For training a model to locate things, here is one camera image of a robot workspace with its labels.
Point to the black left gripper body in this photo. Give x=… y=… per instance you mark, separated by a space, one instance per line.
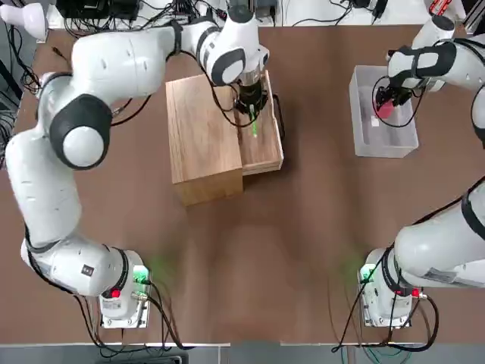
x=252 y=95

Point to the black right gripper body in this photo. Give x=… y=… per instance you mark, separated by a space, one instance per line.
x=402 y=93

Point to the green stick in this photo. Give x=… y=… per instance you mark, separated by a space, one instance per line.
x=254 y=127

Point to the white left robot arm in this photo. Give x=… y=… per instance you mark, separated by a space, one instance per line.
x=41 y=189

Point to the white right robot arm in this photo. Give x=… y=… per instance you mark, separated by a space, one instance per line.
x=435 y=250

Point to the clear plastic box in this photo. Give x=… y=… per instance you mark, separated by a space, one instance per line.
x=382 y=144

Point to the wooden drawer cabinet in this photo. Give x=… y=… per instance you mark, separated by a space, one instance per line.
x=201 y=144

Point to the black electronics box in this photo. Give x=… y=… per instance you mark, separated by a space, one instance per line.
x=94 y=8

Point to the white paper label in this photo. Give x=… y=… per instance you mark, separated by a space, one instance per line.
x=375 y=122

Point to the red and black tool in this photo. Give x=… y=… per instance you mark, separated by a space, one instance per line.
x=441 y=7

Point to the white bulb-shaped object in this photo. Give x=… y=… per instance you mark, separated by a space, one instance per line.
x=26 y=17

